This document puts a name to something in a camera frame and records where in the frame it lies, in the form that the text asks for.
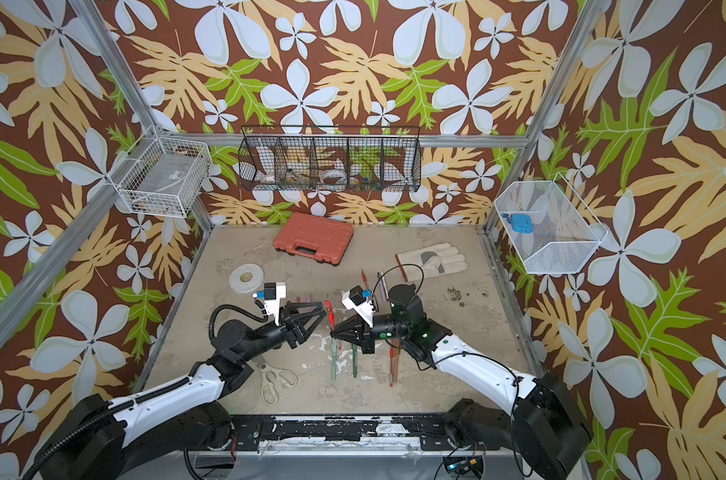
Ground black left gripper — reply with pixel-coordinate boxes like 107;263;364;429
240;301;323;366

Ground tan brown pen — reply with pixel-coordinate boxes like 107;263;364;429
391;339;401;384

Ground red brown pen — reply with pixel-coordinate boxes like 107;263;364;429
388;346;395;388

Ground brown white marker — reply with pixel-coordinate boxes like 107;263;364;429
379;271;389;299

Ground pink marker pen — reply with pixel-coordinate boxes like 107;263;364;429
377;271;386;296

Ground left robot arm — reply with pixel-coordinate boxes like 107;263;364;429
23;302;327;479

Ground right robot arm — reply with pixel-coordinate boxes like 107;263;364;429
332;284;593;479

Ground dark green pen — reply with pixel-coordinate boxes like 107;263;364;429
351;345;358;378

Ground light green pen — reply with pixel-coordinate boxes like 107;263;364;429
331;339;339;381

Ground white tape roll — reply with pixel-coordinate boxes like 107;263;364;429
228;263;264;294

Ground red plastic tool case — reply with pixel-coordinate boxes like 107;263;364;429
273;213;354;266

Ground white canvas work glove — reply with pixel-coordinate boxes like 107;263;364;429
395;243;468;282

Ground blue object in basket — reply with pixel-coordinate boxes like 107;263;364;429
506;213;534;234

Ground white mesh basket right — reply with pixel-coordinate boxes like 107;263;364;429
494;174;608;276

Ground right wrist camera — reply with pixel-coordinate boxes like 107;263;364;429
342;286;376;327

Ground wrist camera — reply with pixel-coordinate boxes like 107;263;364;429
253;282;287;326
342;286;376;327

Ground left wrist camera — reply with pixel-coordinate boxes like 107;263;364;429
253;282;287;326

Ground black camera cable right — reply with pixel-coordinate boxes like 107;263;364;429
371;262;425;301

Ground beige handled scissors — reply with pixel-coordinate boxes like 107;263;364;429
258;362;299;406

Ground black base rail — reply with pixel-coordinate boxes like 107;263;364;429
231;413;453;453

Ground black wire basket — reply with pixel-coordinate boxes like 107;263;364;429
235;125;423;192

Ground white wire basket left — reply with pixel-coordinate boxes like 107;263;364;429
109;127;212;218

